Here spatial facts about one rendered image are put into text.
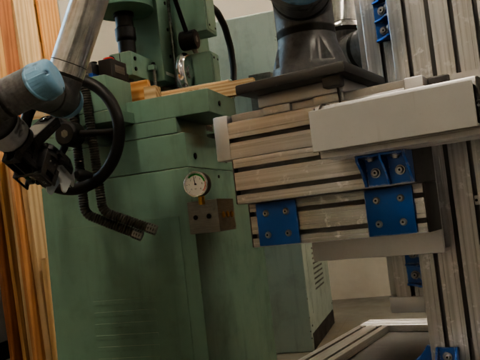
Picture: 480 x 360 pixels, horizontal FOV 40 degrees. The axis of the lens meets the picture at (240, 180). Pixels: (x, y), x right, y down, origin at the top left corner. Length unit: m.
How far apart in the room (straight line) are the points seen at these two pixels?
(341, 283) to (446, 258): 2.82
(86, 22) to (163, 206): 0.53
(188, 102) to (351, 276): 2.64
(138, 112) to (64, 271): 0.47
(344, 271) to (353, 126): 3.11
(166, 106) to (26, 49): 2.20
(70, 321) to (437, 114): 1.18
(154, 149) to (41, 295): 1.67
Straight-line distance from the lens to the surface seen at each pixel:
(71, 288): 1.83
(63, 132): 1.60
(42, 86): 1.26
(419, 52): 1.38
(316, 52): 1.26
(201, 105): 1.66
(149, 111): 1.72
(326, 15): 1.30
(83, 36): 1.39
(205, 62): 2.02
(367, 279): 4.13
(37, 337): 3.27
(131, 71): 1.89
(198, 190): 1.58
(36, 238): 3.26
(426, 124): 1.03
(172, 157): 1.68
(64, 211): 1.83
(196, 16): 2.09
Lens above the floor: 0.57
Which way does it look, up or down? 3 degrees up
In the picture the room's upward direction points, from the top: 6 degrees counter-clockwise
